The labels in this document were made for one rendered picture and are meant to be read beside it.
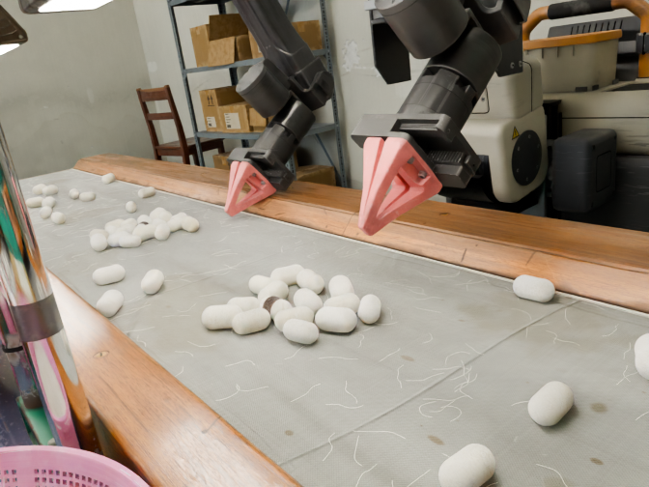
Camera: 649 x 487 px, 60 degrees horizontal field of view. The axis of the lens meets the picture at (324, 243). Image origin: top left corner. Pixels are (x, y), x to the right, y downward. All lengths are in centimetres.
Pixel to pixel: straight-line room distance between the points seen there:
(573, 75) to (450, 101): 88
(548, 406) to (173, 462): 21
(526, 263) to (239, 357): 27
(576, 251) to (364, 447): 28
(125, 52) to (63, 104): 75
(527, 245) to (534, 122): 61
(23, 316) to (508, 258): 40
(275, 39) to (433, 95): 46
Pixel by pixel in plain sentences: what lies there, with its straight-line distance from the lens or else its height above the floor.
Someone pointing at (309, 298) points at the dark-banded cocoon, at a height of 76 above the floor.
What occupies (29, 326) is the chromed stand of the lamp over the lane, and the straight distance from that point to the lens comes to 35.
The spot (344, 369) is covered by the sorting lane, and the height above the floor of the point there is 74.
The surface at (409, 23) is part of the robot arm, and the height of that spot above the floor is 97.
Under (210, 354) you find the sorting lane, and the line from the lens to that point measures 47.
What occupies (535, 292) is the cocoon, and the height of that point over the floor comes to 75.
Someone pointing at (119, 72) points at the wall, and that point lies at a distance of 566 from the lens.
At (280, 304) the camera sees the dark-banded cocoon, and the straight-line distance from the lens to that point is 49.
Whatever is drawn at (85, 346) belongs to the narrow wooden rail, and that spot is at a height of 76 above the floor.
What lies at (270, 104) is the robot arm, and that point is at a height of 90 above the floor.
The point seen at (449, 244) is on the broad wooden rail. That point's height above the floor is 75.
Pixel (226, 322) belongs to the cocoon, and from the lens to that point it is 49.
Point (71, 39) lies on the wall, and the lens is 556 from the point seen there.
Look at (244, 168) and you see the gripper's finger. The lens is 83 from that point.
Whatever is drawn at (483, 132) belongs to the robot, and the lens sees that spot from 107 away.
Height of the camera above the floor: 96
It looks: 18 degrees down
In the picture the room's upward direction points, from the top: 8 degrees counter-clockwise
